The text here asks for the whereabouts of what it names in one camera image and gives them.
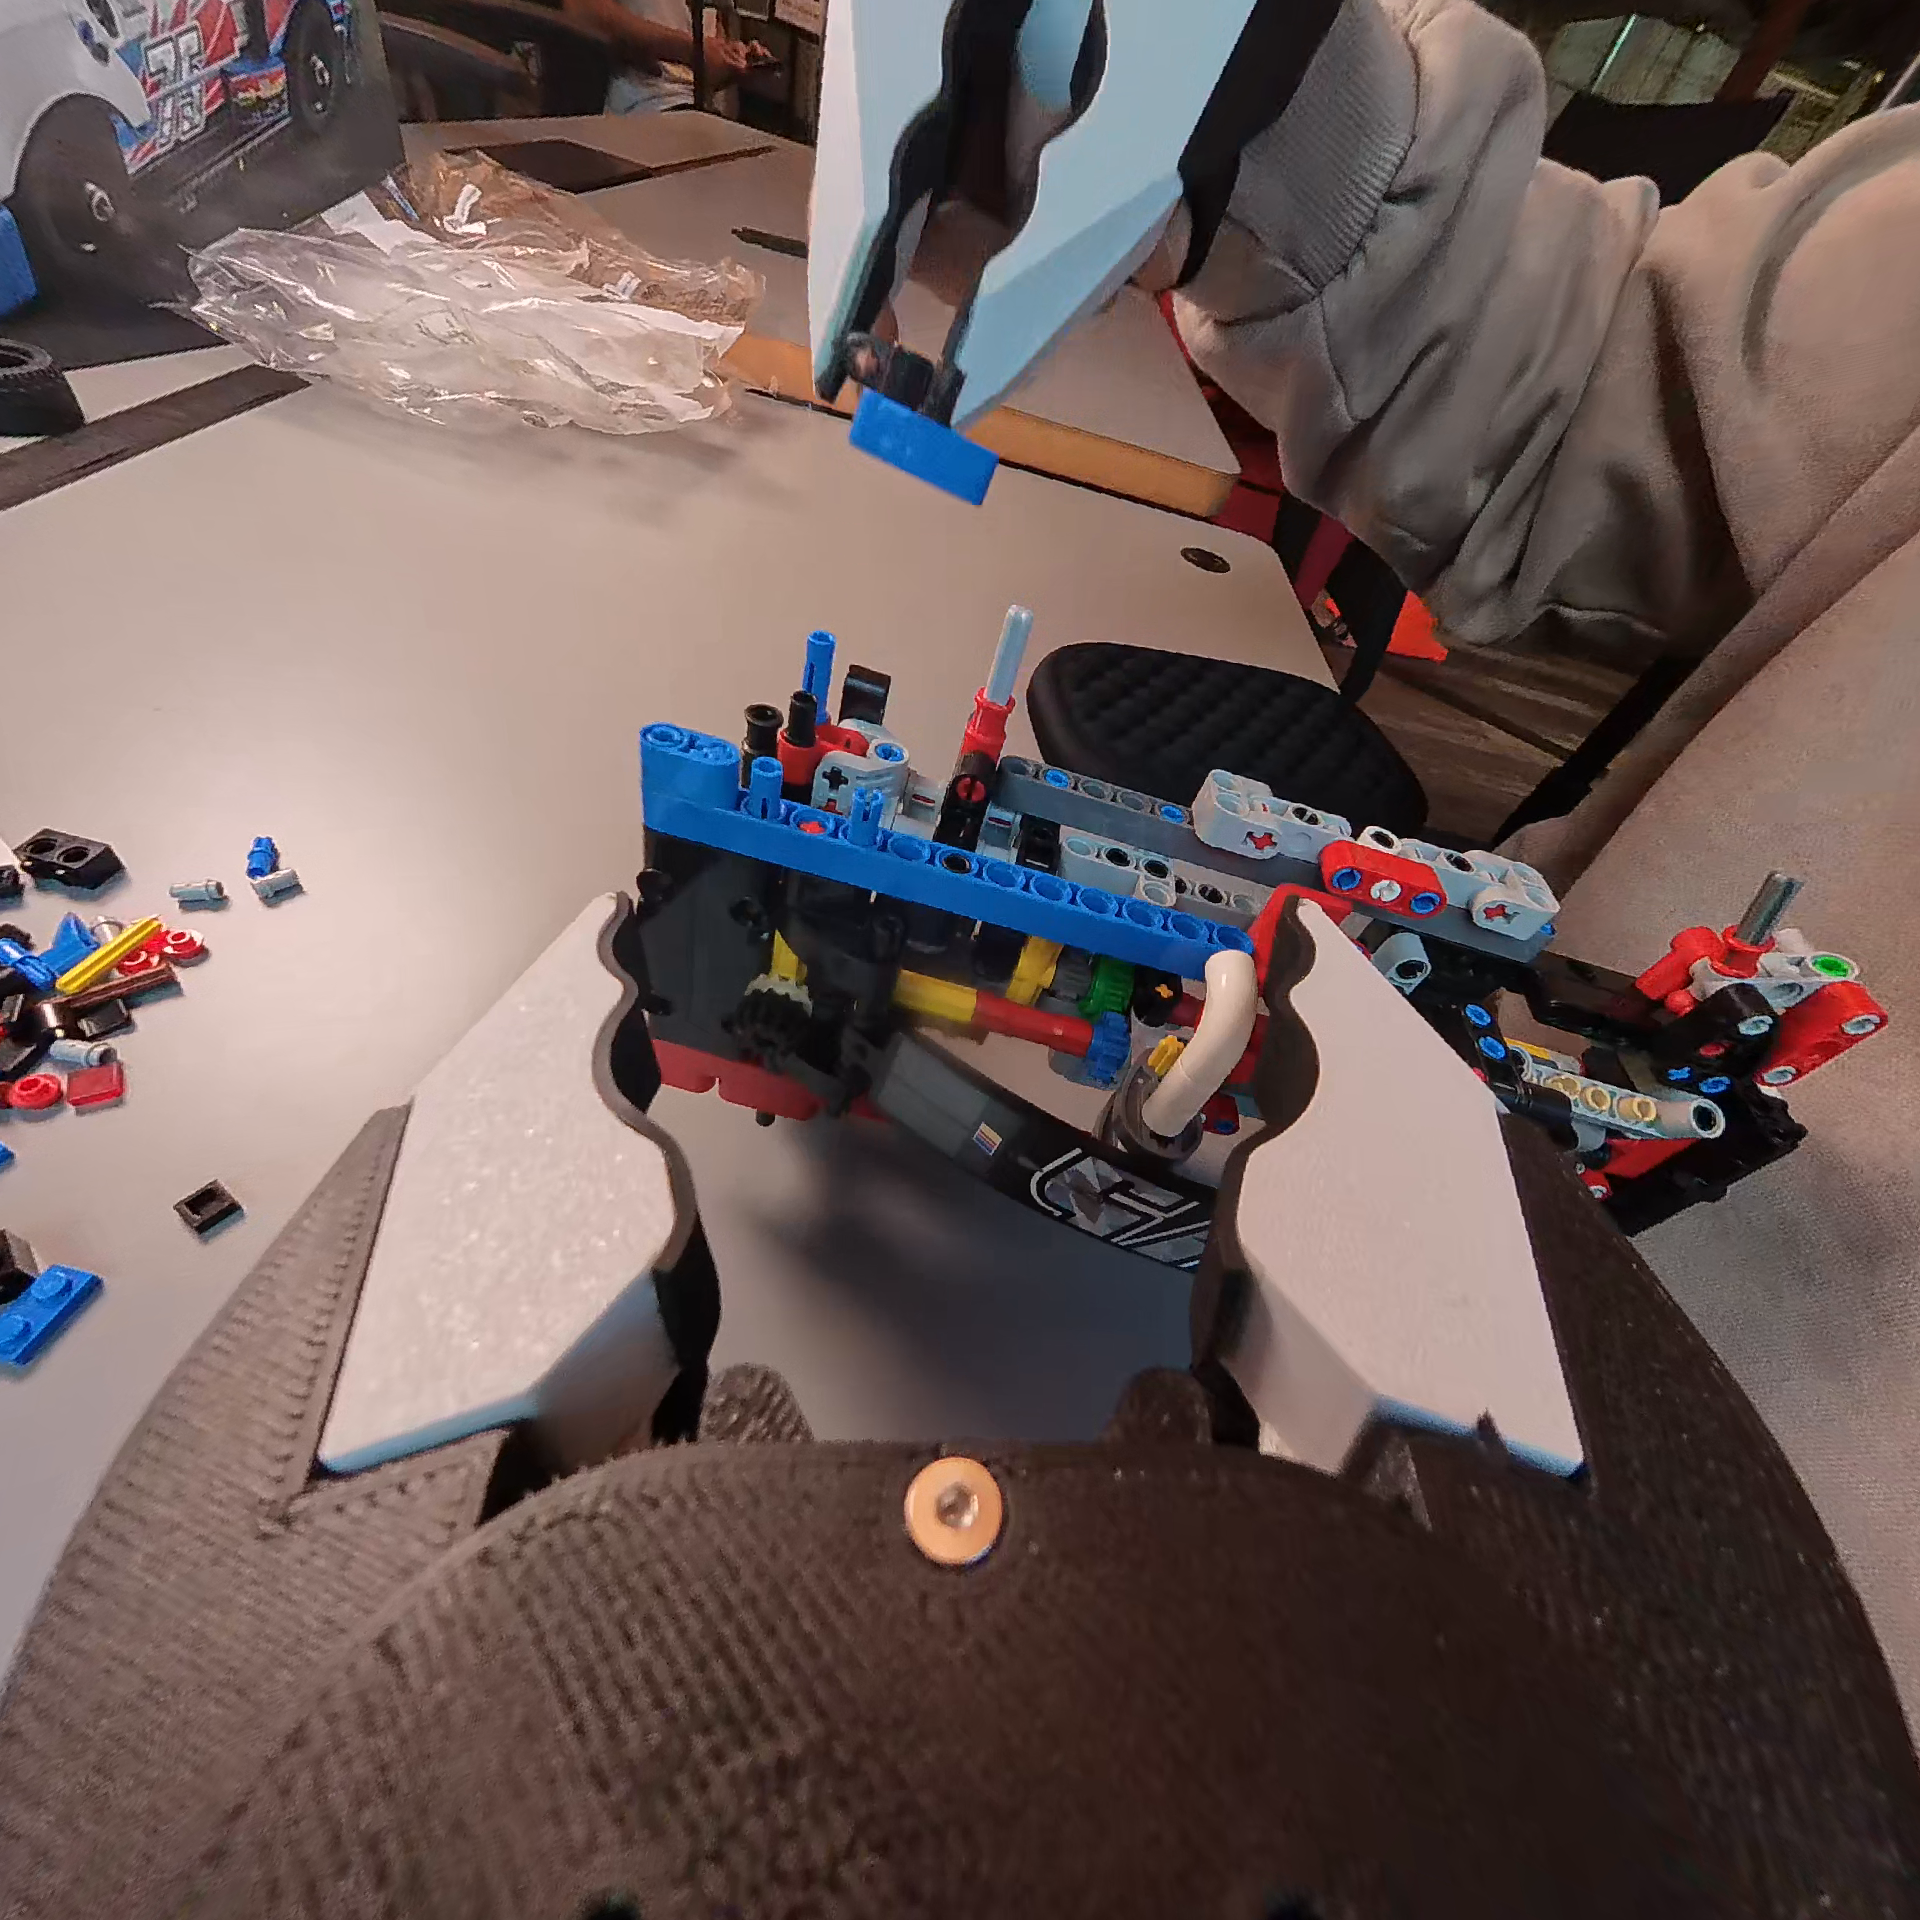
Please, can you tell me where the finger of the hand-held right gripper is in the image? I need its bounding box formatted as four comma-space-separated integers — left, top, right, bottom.
807, 0, 1040, 407
935, 0, 1261, 433

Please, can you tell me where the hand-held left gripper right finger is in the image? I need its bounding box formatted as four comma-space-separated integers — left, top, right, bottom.
1194, 896, 1590, 1483

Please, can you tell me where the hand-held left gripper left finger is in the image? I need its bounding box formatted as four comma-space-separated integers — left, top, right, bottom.
315, 889, 725, 1476

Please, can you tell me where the black lego perpendicular connector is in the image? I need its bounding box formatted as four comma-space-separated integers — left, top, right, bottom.
836, 334, 947, 413

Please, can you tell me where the blue L-shaped lego beam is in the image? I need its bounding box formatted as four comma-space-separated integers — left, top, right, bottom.
851, 380, 998, 503

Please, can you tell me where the lego car model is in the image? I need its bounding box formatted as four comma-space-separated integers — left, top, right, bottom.
613, 598, 1891, 1277

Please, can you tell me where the person's right forearm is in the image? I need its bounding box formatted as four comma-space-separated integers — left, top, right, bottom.
1172, 0, 1920, 660

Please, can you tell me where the pile of loose lego pieces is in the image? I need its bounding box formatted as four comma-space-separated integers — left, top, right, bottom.
0, 826, 203, 1367

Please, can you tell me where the person's right hand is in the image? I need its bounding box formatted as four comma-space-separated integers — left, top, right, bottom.
896, 195, 1051, 362

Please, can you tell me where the crumpled brownish plastic bag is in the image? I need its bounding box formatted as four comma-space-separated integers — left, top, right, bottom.
383, 149, 759, 325

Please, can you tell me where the clear plastic bag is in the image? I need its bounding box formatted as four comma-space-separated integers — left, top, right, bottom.
182, 226, 743, 437

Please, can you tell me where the black box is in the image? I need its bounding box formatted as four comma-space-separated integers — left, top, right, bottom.
0, 0, 408, 315

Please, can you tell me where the black rubber tyre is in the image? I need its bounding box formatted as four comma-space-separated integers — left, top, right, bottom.
0, 335, 89, 440

